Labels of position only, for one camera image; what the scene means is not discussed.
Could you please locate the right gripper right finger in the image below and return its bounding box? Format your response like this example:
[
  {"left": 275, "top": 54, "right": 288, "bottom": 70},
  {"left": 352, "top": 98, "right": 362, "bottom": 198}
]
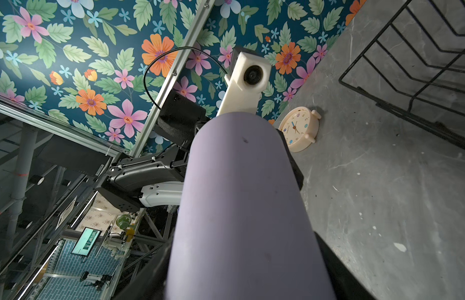
[{"left": 314, "top": 232, "right": 376, "bottom": 300}]

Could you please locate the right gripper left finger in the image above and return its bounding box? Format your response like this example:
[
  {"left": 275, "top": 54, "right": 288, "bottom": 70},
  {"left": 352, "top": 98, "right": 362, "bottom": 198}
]
[{"left": 112, "top": 234, "right": 174, "bottom": 300}]

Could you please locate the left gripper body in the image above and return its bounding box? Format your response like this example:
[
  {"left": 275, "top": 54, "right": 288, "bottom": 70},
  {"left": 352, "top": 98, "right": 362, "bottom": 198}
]
[{"left": 276, "top": 129, "right": 304, "bottom": 190}]

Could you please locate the lilac plastic cup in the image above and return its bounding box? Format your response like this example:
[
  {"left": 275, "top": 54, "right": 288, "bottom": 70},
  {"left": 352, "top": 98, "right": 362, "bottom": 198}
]
[{"left": 166, "top": 112, "right": 336, "bottom": 300}]

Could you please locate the black wire dish rack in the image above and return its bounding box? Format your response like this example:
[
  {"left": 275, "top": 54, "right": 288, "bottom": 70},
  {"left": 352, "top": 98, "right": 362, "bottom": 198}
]
[{"left": 339, "top": 1, "right": 465, "bottom": 151}]

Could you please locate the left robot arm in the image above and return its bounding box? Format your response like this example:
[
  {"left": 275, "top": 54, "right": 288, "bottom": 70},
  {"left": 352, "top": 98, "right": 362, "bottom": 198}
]
[{"left": 97, "top": 91, "right": 304, "bottom": 213}]

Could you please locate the pink alarm clock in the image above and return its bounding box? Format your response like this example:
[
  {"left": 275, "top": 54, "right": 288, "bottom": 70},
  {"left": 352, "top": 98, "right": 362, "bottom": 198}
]
[{"left": 279, "top": 106, "right": 322, "bottom": 153}]

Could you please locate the green computer monitor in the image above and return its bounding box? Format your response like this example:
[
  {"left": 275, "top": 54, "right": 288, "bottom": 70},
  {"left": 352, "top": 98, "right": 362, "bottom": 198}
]
[{"left": 71, "top": 227, "right": 102, "bottom": 257}]

